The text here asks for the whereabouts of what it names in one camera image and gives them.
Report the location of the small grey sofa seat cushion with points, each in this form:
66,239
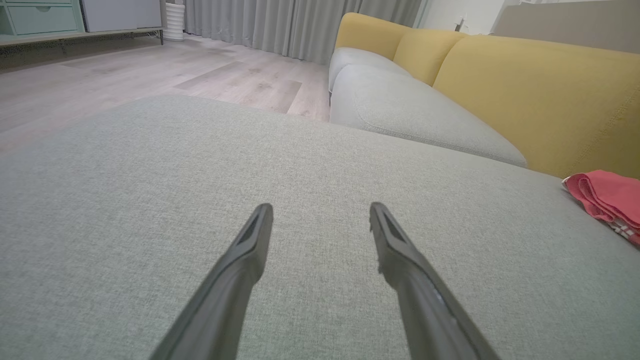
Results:
355,60

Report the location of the white cabinet door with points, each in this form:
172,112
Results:
120,15

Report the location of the mint green cabinet drawer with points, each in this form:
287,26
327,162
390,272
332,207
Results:
42,20

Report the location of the wide yellow sofa backrest cushion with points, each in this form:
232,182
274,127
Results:
540,100

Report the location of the small white wall device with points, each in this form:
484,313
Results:
460,24

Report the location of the low television cabinet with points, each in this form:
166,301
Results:
30,39

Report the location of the yellow sofa end backrest cushion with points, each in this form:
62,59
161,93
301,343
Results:
370,35

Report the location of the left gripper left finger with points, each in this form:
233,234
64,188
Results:
225,300

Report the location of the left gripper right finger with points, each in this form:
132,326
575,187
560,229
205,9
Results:
430,310

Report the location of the red shirt with white trim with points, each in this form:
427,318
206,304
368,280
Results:
631,235

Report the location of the red shorts with white stripe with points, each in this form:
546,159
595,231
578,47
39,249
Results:
605,192

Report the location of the white ribbed cylinder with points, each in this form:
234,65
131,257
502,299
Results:
174,22

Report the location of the grey-beige upholstered panel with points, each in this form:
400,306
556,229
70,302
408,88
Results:
575,25

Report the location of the narrow yellow sofa backrest cushion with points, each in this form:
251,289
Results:
425,55

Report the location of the large grey sofa seat cushion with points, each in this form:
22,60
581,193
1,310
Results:
150,200

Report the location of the grey pleated curtain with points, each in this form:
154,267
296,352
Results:
300,25

